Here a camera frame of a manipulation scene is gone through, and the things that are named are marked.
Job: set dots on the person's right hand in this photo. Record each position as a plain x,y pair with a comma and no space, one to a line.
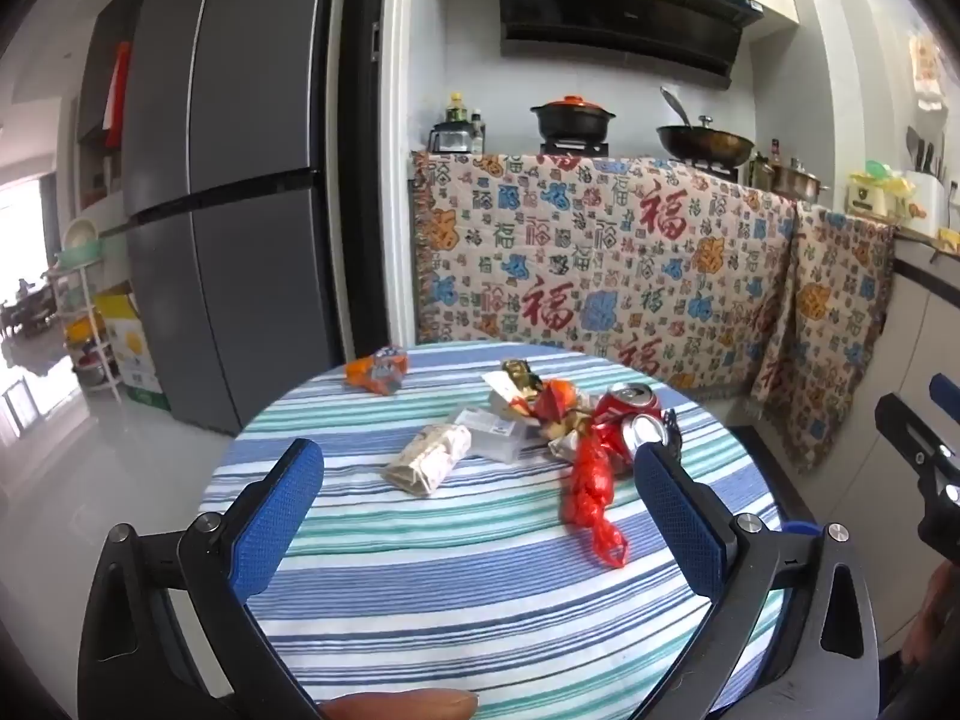
941,615

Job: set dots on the beige paper wrapper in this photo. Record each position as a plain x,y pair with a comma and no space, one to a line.
427,457

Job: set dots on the cream container green lid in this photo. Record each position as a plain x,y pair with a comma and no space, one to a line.
870,195

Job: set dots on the white storage rack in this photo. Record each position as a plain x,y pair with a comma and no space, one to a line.
90,330

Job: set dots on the blue striped tablecloth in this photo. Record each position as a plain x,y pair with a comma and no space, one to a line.
450,577

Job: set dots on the crushed red soda can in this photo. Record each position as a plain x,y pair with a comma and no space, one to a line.
643,433

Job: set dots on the grey refrigerator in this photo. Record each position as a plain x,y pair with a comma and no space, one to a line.
225,165

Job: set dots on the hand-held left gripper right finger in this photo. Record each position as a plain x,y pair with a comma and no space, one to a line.
679,517

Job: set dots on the white knife block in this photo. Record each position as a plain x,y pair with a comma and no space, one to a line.
926,202

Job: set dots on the small printed blanket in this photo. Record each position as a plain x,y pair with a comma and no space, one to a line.
825,315

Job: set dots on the steel pot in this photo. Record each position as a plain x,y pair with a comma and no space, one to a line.
799,184

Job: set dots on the large printed blanket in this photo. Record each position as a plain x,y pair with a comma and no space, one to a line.
600,262

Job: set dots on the black plastic wrapper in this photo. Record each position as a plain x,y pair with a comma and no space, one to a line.
672,431

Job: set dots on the yellow cardboard box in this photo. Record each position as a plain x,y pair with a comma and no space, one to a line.
131,345

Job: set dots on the grey kitchen cabinet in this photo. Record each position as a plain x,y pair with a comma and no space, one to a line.
922,315

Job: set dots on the white wrapper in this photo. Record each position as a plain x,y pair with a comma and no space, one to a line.
564,444

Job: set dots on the clear plastic box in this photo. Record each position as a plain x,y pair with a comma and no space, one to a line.
487,427

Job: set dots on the red plastic bag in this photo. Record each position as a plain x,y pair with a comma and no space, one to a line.
592,487

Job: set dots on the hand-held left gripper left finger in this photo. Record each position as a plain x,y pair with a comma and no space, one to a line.
277,517

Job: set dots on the red hanging cloth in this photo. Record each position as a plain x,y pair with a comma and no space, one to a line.
118,94

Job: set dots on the yellow oil bottle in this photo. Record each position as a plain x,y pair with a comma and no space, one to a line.
455,109

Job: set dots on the black clay pot orange lid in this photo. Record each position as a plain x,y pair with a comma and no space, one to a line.
571,120

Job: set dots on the black wok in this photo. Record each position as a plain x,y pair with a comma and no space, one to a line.
705,141

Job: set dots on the orange snack packet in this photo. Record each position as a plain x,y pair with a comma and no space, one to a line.
375,371

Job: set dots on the brown glass bottle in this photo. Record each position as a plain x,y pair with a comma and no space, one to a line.
772,161

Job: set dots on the black range hood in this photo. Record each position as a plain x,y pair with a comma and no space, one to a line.
622,15

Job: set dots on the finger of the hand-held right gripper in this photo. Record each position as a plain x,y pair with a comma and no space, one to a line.
896,416
946,391

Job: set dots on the green plastic basin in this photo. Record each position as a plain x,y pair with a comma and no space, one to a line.
79,244

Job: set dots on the gold foil bag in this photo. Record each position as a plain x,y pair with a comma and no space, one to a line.
517,373

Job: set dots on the white red printed packet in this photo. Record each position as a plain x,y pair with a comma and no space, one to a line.
506,401

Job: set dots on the blue plastic basket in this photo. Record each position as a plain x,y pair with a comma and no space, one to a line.
799,527

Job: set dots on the black gas stove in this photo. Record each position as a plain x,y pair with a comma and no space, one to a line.
574,148

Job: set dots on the orange wrapper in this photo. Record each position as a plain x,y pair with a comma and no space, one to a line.
562,401

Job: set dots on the yellow white wall hanging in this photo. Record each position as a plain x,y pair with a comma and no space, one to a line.
926,67

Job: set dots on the black door frame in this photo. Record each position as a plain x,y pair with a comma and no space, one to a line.
364,127

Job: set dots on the person's left hand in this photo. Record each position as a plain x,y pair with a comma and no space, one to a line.
405,705

